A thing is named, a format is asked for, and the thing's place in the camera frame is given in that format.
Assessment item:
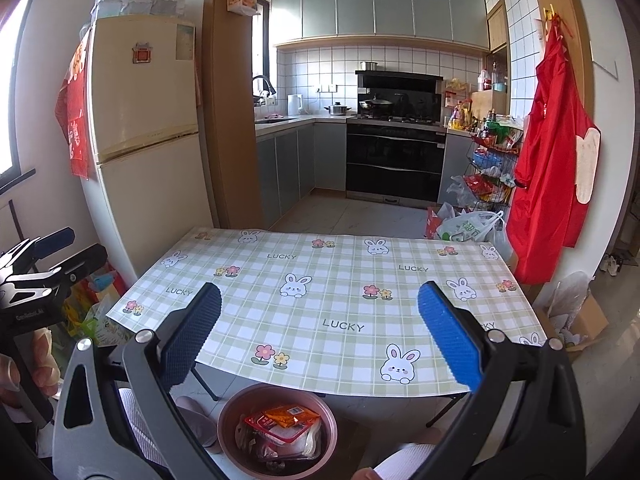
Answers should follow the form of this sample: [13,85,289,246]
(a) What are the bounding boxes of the kitchen faucet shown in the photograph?
[251,75,277,106]

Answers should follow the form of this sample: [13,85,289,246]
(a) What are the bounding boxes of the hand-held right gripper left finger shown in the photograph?
[52,283,228,480]

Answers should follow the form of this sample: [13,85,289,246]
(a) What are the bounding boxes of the green checked rabbit tablecloth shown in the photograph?
[106,227,549,395]

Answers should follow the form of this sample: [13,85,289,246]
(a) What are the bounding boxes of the grey upper kitchen cabinets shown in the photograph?
[270,0,490,54]

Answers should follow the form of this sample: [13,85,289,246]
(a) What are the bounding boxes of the grey kitchen cabinets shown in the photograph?
[270,0,490,54]
[255,119,349,231]

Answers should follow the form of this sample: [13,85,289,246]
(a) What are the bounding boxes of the grey lower kitchen cabinets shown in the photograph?
[255,119,349,231]

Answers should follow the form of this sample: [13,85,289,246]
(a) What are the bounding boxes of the black wok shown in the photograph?
[358,96,396,115]

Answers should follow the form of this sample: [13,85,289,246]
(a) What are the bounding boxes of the person's left leg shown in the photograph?
[119,387,169,469]

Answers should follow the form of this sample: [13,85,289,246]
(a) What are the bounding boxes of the person's left hand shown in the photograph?
[0,329,62,407]

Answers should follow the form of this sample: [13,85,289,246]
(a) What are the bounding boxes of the red label clear packet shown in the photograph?
[243,410,281,442]

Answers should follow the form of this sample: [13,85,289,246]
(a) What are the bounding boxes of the clear plastic container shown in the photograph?
[235,420,324,462]

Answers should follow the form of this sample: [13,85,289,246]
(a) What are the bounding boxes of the red apron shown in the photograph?
[506,25,601,285]

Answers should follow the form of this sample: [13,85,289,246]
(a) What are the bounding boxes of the wooden wall cabinet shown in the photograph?
[487,0,510,54]

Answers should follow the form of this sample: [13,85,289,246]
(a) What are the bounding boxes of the stack of clear plastic boxes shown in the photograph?
[90,0,186,24]

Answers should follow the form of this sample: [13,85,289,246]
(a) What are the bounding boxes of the person's leg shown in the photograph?
[352,441,444,480]
[119,387,169,469]

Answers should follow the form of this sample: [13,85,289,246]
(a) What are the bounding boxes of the faded paper fridge sticker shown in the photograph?
[175,25,196,61]

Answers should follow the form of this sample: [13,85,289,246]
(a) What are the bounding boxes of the white green printed plastic bag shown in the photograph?
[436,210,506,244]

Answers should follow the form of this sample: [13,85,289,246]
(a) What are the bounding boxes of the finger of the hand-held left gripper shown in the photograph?
[0,227,76,274]
[47,243,109,284]

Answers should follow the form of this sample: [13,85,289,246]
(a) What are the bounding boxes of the orange snack packet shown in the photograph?
[264,405,321,429]

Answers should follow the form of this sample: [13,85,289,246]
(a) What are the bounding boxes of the pink round bin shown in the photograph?
[217,384,340,479]

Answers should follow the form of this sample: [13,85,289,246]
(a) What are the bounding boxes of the black table leg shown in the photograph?
[425,392,461,429]
[192,360,221,402]

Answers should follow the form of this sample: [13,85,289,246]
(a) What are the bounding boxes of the grey slipper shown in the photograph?
[175,396,220,454]

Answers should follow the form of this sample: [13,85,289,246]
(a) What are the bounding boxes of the kitchen window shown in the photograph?
[252,0,271,106]

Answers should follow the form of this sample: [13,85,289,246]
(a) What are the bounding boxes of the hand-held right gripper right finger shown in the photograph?
[415,281,587,480]

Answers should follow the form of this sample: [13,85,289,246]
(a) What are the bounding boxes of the pair of shoes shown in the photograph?
[597,252,626,276]

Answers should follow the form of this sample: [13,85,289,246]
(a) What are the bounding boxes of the group of condiment bottles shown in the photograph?
[444,67,511,136]

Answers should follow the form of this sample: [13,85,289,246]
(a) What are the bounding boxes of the black integrated stove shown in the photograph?
[346,70,449,209]

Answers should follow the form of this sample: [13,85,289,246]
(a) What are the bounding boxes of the cardboard box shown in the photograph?
[542,292,610,362]

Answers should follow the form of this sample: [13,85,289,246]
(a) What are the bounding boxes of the cream refrigerator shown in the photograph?
[80,16,217,287]

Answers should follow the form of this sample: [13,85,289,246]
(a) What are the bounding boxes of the person's right leg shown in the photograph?
[352,441,444,480]

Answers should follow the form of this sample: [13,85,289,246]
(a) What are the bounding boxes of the red bag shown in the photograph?
[425,205,444,239]

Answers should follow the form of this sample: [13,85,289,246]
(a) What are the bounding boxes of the black wire storage rack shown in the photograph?
[464,127,525,214]

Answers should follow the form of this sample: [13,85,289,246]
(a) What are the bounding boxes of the pile of colourful bags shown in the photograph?
[65,270,129,349]

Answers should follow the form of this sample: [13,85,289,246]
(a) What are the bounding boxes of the clear plastic bag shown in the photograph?
[446,175,476,209]

